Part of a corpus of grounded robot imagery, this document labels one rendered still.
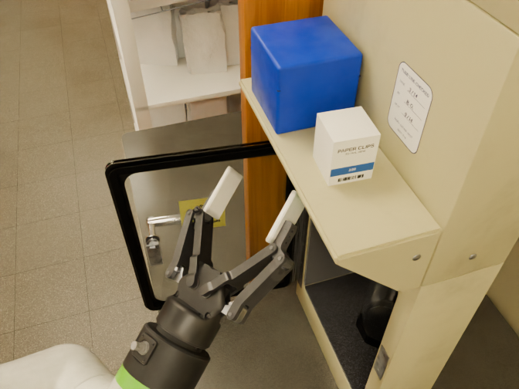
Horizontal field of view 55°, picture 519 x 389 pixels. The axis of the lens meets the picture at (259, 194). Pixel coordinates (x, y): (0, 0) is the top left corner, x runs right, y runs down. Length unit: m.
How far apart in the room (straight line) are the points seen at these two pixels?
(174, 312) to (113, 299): 1.72
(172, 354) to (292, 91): 0.33
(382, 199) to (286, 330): 0.60
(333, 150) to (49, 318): 1.98
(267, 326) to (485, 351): 0.44
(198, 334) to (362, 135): 0.30
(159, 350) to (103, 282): 1.79
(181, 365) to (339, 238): 0.24
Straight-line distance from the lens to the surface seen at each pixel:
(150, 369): 0.61
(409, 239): 0.50
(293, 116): 0.58
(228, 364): 1.04
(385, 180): 0.55
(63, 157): 3.07
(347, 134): 0.50
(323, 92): 0.58
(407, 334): 0.69
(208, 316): 0.61
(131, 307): 2.28
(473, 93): 0.44
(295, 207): 0.60
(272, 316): 1.09
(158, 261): 0.91
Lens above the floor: 1.88
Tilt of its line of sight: 45 degrees down
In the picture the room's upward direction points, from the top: straight up
